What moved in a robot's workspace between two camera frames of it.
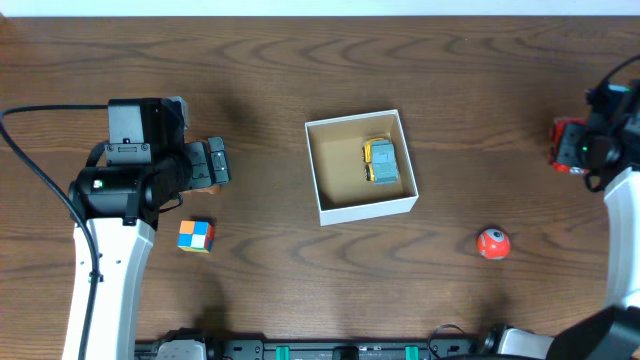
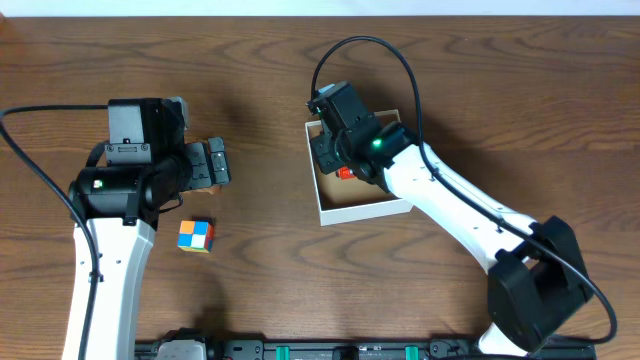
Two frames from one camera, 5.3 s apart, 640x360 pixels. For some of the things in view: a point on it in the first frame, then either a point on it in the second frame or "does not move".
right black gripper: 570,150 → 323,151
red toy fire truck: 555,136 → 345,174
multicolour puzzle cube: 196,236 does not move
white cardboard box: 344,194 does not move
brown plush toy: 212,190 does not move
